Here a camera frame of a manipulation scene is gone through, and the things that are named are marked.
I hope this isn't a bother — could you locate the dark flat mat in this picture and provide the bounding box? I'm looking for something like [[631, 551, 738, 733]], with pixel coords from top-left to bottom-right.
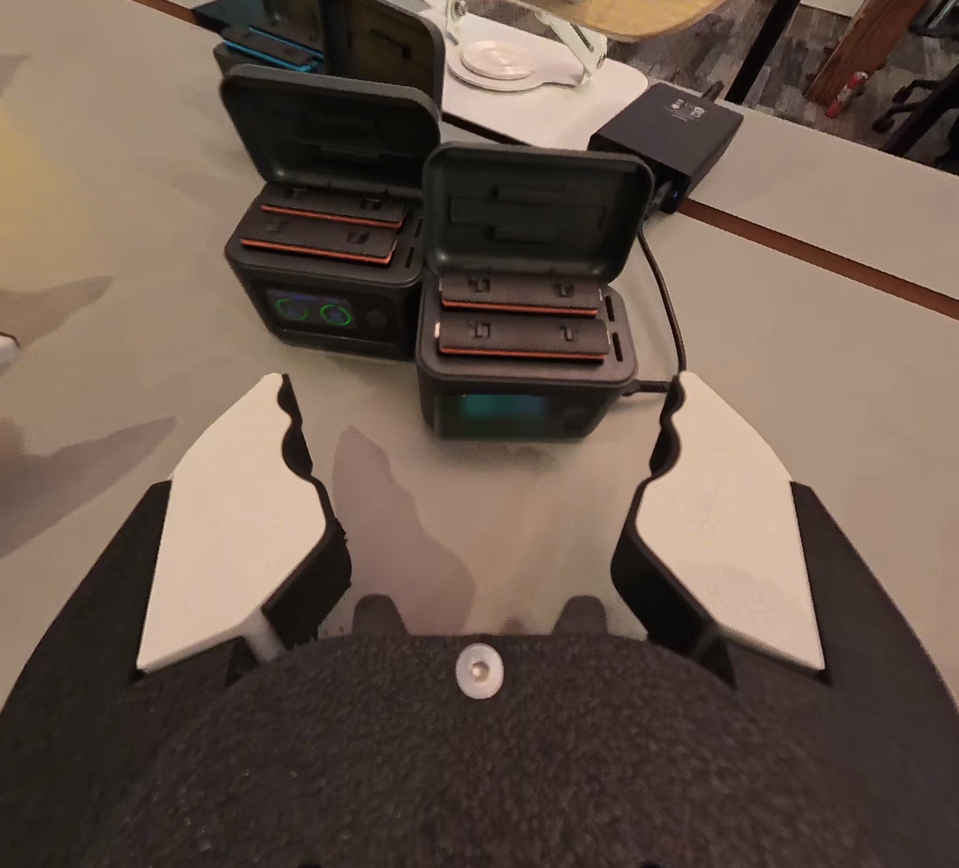
[[192, 0, 263, 37]]

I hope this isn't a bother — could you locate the white base mat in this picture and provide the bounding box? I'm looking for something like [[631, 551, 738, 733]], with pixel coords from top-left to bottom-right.
[[435, 14, 648, 150]]

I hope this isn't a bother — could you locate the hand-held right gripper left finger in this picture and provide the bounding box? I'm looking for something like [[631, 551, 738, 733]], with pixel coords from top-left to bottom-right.
[[135, 374, 353, 674]]

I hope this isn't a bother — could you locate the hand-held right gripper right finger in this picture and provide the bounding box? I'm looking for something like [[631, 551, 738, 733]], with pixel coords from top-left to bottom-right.
[[612, 371, 830, 677]]

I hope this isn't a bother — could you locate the black charging cable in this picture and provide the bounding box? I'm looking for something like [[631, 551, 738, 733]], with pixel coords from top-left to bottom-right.
[[637, 232, 690, 397]]

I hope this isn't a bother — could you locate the black battery blue stripe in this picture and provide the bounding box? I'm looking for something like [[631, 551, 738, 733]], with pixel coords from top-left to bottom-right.
[[222, 37, 325, 69]]

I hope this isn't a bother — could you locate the black charging hub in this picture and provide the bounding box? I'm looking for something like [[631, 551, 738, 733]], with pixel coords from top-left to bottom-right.
[[589, 82, 746, 210]]

